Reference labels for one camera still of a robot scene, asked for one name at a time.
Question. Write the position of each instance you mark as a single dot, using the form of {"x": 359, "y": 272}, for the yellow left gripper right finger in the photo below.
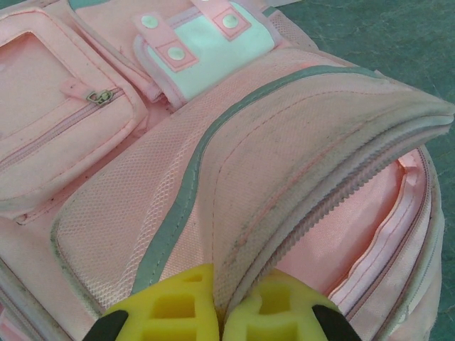
{"x": 245, "y": 327}

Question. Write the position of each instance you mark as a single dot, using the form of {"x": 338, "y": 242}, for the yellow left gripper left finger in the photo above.
{"x": 202, "y": 319}

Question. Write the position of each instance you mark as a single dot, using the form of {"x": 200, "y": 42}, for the pink student backpack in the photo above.
{"x": 142, "y": 160}

